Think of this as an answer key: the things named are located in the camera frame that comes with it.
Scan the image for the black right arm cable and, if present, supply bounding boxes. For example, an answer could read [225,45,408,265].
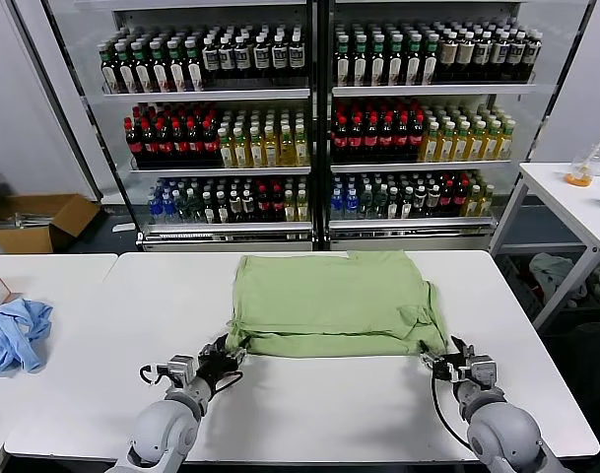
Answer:
[430,372,471,447]

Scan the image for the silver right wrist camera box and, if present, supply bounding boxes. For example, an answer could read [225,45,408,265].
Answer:
[469,354,499,391]

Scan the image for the glass door beverage cabinet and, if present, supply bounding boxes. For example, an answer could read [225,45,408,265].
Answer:
[11,0,324,253]
[321,0,599,252]

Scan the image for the dark bottle blue white label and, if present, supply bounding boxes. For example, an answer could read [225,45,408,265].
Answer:
[507,31,527,81]
[524,32,544,83]
[218,35,236,79]
[252,34,271,78]
[201,36,221,80]
[288,33,305,78]
[491,30,510,81]
[233,35,253,79]
[270,34,289,78]
[473,30,494,81]

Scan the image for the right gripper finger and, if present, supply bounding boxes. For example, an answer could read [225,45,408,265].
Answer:
[417,344,451,378]
[449,334,477,364]

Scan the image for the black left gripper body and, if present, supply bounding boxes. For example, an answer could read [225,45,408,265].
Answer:
[194,342,244,393]

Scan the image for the grey cloth pile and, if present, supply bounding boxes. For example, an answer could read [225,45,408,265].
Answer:
[528,253,589,309]

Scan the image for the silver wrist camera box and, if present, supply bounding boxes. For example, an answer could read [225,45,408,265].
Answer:
[166,354,198,388]
[469,354,499,391]

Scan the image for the small cola bottle red cap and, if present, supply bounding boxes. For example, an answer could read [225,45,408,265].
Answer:
[256,184,272,222]
[270,184,286,222]
[452,179,468,216]
[439,179,455,216]

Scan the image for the yellow juice bottle white cap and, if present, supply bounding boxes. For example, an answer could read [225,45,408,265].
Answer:
[247,125,266,169]
[263,124,281,168]
[294,123,311,167]
[233,126,250,169]
[217,126,235,169]
[278,123,297,168]

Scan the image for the dark tea bottle green cap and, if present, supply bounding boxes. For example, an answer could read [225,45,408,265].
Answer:
[405,34,424,87]
[369,34,388,88]
[132,40,153,94]
[114,41,136,94]
[185,38,205,92]
[150,39,170,93]
[387,34,406,87]
[167,38,188,93]
[352,34,370,88]
[422,34,441,86]
[98,42,119,94]
[334,34,353,88]

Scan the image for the silver metal bars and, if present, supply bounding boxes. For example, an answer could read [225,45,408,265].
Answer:
[11,210,52,229]

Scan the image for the glass flask orange liquid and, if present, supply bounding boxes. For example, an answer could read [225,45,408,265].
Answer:
[564,147,596,187]

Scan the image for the white side table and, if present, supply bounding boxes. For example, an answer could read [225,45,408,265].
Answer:
[489,162,600,336]

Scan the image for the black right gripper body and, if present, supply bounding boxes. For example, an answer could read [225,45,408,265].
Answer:
[441,352,474,384]

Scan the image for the yellow tea bottle green label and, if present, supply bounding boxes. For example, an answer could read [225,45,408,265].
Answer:
[453,120,473,163]
[499,118,517,162]
[484,119,502,162]
[469,119,488,163]
[436,120,457,164]
[420,121,441,164]

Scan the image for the open cardboard box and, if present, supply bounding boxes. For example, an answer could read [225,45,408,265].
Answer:
[0,193,102,254]

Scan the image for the dark bottle beige label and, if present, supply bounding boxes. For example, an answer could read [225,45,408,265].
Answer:
[438,30,458,83]
[455,29,476,82]

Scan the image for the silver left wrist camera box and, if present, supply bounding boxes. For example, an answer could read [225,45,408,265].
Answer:
[166,354,198,388]

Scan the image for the light green polo shirt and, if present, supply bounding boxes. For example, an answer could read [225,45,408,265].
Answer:
[229,249,449,360]

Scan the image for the crumpled light blue shirt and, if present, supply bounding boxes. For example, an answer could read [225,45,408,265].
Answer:
[0,298,54,376]

